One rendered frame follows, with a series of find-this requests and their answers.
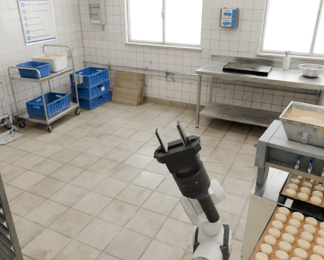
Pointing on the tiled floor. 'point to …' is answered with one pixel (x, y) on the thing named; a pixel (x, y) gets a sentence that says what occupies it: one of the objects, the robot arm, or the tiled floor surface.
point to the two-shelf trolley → (43, 94)
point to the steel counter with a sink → (209, 68)
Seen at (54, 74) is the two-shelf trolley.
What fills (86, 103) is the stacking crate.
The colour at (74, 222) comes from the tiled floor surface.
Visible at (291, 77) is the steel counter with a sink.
